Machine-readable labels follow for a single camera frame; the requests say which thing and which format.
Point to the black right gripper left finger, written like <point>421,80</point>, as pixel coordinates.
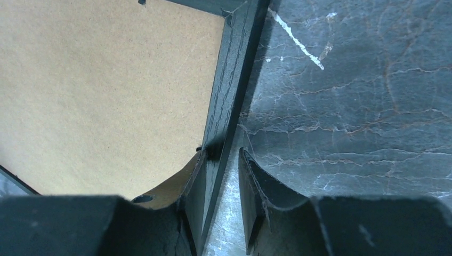
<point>154,223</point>

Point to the black picture frame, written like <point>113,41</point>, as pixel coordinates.
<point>243,21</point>

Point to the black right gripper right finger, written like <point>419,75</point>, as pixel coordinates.
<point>280,221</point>

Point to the brown backing board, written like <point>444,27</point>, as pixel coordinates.
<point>104,97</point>

